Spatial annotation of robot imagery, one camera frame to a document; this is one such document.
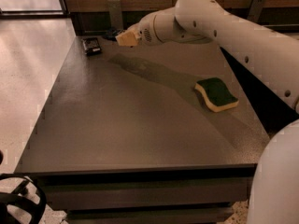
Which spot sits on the upper grey drawer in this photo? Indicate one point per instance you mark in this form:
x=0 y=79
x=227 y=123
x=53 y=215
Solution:
x=147 y=194

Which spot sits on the right metal wall bracket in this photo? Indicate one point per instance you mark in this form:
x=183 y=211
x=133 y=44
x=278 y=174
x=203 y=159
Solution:
x=255 y=10

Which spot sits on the metal wall bracket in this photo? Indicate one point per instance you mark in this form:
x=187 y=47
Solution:
x=255 y=10
x=115 y=14

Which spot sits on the black chair base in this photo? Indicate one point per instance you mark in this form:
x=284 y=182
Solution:
x=22 y=200

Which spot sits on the lower grey drawer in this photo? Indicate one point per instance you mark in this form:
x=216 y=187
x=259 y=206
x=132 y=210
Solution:
x=172 y=216

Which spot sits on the dark rxbar chocolate wrapper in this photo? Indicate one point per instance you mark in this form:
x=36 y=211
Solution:
x=91 y=46

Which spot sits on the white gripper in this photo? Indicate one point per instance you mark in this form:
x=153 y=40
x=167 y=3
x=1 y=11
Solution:
x=146 y=29

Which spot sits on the left metal wall bracket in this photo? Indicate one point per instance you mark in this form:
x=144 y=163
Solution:
x=115 y=14

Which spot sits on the blue rxbar blueberry wrapper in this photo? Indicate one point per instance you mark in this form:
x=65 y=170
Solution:
x=111 y=34

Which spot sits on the grey drawer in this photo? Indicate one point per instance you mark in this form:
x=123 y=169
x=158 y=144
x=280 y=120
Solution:
x=147 y=194
x=172 y=216

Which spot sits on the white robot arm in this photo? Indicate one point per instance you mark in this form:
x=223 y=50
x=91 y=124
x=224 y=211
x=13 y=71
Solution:
x=271 y=57

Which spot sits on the green yellow sponge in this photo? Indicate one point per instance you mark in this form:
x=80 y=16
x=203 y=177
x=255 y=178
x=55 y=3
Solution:
x=216 y=95

